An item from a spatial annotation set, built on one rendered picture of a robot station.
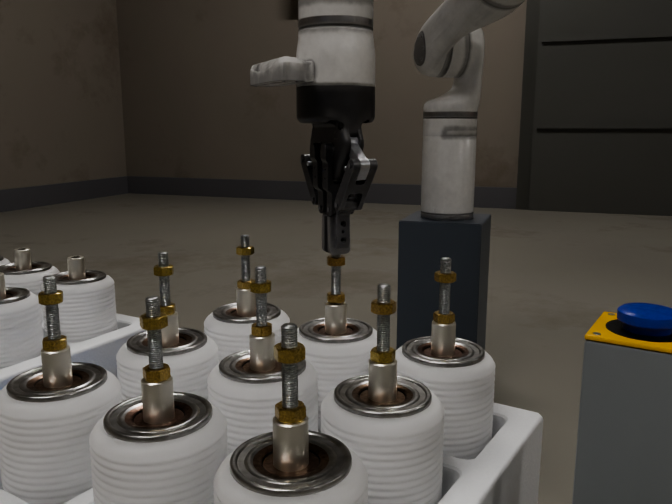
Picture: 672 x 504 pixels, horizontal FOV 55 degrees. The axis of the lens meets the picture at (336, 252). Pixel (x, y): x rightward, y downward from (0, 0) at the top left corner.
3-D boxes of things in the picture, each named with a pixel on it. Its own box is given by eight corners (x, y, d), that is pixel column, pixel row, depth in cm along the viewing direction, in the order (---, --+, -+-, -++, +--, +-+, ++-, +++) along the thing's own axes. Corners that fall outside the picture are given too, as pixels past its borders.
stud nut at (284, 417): (309, 412, 40) (308, 400, 40) (302, 425, 38) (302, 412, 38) (278, 410, 40) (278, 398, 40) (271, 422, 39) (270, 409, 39)
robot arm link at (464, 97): (467, 26, 113) (464, 125, 116) (417, 24, 111) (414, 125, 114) (492, 17, 104) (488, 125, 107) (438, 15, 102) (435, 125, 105)
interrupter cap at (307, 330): (300, 347, 62) (300, 340, 62) (297, 324, 69) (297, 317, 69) (378, 344, 62) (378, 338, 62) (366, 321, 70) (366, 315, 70)
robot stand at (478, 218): (412, 359, 128) (416, 210, 122) (484, 368, 124) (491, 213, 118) (395, 386, 115) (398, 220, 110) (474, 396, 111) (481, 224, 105)
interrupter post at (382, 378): (360, 401, 50) (360, 360, 49) (378, 391, 51) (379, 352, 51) (386, 409, 48) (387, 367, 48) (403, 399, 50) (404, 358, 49)
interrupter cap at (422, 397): (313, 403, 49) (313, 394, 49) (371, 374, 55) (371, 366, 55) (396, 432, 45) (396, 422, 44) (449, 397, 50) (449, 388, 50)
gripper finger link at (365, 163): (339, 129, 58) (331, 147, 60) (355, 167, 56) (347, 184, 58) (362, 129, 60) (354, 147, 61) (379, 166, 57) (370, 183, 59)
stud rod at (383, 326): (373, 379, 50) (374, 284, 48) (383, 376, 50) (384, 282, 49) (382, 383, 49) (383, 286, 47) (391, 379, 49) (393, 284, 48)
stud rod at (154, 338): (166, 396, 46) (161, 295, 45) (163, 401, 45) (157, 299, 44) (152, 396, 46) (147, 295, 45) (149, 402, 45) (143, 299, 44)
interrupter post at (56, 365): (80, 381, 53) (77, 344, 53) (62, 393, 51) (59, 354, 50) (55, 379, 54) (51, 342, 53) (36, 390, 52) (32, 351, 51)
